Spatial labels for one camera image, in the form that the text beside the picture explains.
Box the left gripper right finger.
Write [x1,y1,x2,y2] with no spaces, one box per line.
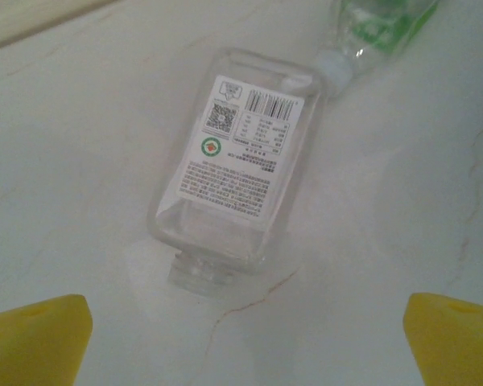
[402,292,483,386]

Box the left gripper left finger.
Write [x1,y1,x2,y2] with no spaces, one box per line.
[0,294,93,386]

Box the clear plastic package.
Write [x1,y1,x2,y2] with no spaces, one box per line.
[146,47,323,298]

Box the green carton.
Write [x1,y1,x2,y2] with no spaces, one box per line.
[316,0,444,88]

